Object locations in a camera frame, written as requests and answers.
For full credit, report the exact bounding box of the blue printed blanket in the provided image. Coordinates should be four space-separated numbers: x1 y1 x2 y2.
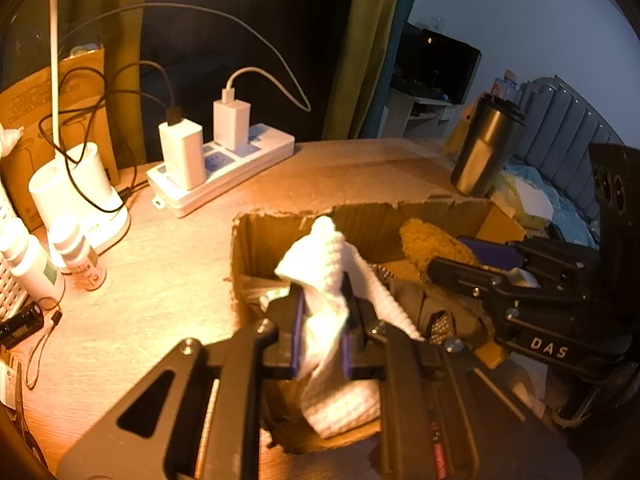
502 160 601 248

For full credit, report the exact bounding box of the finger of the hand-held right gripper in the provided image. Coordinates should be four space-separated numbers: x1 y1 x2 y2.
457 237 601 291
427 257 592 311

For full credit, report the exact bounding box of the white computer desk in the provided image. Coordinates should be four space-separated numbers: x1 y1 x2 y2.
386 86 464 139

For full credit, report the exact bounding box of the white textured towel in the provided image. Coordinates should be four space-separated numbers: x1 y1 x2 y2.
274 216 426 439

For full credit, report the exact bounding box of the white desk lamp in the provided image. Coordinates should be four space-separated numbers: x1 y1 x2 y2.
28 0 132 257

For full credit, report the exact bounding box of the thin black cable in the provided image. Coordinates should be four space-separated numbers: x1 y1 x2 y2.
37 60 183 211

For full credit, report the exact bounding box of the white gridded case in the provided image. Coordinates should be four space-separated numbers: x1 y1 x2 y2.
0 252 32 322

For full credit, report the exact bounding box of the long white cable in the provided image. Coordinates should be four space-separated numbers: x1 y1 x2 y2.
56 2 312 113

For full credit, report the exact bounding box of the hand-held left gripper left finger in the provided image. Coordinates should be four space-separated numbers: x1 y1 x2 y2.
57 286 307 480

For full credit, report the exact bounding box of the white power strip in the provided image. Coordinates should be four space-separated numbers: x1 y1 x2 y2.
146 123 296 219

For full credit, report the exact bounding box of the white plastic bottle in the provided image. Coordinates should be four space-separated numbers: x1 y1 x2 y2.
0 216 67 307

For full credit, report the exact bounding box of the yellow knitted cloth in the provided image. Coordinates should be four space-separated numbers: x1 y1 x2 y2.
399 218 484 284

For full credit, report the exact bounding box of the black battery pack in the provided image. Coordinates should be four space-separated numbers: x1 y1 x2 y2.
0 302 46 350

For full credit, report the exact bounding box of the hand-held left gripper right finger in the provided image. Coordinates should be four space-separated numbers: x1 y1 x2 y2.
340 285 583 480

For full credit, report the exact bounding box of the black monitor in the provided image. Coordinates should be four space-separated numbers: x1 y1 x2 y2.
394 22 482 104

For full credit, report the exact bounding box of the white charger with black cable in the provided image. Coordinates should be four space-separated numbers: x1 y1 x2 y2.
159 104 207 191

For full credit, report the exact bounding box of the yellow curtain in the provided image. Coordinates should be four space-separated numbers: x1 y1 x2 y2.
74 0 152 167
320 0 407 142

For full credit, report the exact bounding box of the small white-capped bottle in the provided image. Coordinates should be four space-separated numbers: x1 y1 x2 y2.
48 214 107 292

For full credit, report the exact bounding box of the grey padded headboard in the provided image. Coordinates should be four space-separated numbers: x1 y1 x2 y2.
514 76 626 222

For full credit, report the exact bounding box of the stainless steel tumbler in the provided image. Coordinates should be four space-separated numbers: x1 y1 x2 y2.
450 92 527 197

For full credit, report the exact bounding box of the cardboard box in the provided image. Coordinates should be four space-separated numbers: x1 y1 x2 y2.
230 197 527 456

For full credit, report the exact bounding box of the black wrist strap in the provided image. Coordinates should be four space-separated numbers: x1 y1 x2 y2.
25 296 64 390

